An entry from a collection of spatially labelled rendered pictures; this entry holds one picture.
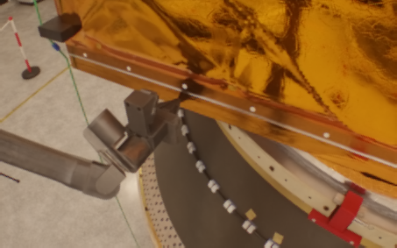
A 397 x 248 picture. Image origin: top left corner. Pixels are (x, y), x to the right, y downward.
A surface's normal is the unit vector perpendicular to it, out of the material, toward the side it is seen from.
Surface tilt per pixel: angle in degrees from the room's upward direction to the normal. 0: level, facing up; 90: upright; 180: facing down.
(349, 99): 89
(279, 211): 62
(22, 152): 45
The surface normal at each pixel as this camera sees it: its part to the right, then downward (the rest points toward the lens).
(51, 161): 0.29, -0.08
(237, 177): -0.75, -0.02
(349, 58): -0.44, 0.58
